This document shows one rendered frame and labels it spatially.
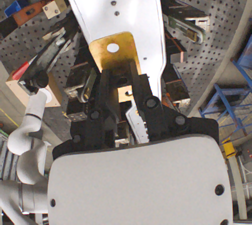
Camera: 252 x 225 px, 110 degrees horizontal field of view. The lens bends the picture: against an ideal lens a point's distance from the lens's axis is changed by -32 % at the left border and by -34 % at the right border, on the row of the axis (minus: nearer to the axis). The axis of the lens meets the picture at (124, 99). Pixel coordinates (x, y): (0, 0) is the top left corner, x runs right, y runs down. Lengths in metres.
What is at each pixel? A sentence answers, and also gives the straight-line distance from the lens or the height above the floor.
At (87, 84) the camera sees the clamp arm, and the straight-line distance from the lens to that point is 0.41.
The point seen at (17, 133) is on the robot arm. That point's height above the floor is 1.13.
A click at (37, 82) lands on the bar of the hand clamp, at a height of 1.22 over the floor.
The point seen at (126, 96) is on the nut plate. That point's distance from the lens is 0.15.
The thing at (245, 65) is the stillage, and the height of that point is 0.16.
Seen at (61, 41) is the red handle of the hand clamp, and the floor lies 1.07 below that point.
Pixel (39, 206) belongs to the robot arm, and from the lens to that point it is 0.46.
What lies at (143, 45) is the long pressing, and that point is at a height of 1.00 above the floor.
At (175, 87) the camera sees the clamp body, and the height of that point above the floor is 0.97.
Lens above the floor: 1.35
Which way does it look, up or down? 39 degrees down
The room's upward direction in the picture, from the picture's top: 175 degrees clockwise
